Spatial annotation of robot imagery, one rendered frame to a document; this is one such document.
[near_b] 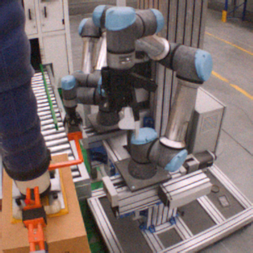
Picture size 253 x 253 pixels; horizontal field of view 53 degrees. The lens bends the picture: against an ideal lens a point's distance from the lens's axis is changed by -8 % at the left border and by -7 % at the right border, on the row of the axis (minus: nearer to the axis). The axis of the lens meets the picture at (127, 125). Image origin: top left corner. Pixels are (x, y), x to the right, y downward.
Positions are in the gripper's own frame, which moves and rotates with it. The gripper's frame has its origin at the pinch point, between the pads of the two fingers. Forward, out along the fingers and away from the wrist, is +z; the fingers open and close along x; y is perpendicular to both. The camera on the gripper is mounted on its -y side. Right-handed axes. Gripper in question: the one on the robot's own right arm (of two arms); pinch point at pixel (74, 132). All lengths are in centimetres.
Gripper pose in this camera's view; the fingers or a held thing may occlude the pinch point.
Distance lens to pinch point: 157.9
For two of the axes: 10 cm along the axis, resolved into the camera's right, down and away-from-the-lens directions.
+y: 3.0, 5.4, -7.9
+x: 9.5, -1.7, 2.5
